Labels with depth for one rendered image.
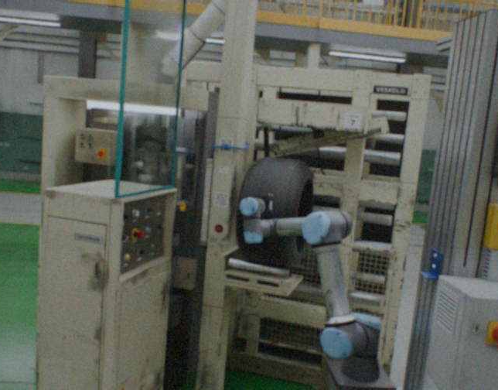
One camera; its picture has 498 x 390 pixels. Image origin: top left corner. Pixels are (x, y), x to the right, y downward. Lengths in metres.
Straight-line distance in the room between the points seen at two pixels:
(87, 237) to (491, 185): 1.64
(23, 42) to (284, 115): 10.01
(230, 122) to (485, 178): 1.50
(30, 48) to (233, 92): 9.90
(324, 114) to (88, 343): 1.67
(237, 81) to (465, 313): 1.75
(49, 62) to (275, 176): 10.09
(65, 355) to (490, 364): 1.83
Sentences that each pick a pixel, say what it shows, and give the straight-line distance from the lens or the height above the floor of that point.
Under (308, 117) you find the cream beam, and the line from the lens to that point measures 3.04.
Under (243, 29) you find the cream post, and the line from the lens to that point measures 2.92.
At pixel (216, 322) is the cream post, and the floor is 0.54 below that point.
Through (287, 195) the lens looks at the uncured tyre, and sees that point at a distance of 2.64.
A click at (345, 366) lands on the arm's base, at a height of 0.75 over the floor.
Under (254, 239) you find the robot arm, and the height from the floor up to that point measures 1.16.
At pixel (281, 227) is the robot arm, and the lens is 2.34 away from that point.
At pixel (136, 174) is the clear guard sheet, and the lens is 2.52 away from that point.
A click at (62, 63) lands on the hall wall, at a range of 12.41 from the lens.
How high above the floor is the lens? 1.64
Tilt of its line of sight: 9 degrees down
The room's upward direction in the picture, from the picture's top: 5 degrees clockwise
